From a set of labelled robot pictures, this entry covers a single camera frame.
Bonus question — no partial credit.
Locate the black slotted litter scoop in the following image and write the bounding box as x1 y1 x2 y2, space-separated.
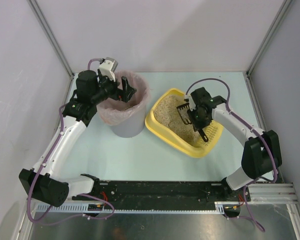
176 103 209 143

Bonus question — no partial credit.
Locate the yellow litter box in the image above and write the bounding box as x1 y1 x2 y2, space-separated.
145 88 224 158

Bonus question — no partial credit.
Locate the grey trash bin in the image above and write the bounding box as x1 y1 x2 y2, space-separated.
108 106 147 138

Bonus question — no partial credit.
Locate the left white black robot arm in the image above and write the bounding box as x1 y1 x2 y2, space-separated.
18 70 137 207

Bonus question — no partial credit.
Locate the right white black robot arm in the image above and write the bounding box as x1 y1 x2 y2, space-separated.
184 87 282 191

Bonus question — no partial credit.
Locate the beige cat litter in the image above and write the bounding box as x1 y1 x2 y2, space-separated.
153 94 201 146

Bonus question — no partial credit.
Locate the pink plastic bin liner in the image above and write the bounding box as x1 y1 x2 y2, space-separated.
96 70 151 126

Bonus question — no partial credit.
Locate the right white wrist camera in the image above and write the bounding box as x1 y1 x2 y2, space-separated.
184 94 196 111

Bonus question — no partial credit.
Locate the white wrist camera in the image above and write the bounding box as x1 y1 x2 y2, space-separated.
98 57 118 82
184 94 196 111

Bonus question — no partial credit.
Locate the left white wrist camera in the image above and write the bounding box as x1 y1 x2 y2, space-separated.
98 57 118 82

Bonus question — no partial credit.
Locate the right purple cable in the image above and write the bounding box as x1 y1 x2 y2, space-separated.
186 78 278 183

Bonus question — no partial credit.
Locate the purple cable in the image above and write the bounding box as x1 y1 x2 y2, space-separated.
186 78 278 183
26 57 102 223

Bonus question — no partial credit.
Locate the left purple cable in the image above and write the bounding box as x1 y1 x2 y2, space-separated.
26 57 102 223

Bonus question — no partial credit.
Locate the left aluminium frame post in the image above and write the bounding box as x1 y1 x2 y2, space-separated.
26 0 75 77

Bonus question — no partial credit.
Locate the aluminium frame post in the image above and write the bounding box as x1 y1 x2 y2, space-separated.
26 0 75 77
245 0 294 76

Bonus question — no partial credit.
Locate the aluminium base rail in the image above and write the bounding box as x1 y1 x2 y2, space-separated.
248 183 298 204

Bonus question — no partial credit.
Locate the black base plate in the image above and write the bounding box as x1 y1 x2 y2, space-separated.
74 180 251 212

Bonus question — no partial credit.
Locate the grey slotted cable duct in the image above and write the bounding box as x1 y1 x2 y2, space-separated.
36 201 237 214

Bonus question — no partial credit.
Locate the right aluminium frame post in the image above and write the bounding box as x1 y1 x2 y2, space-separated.
245 0 294 76

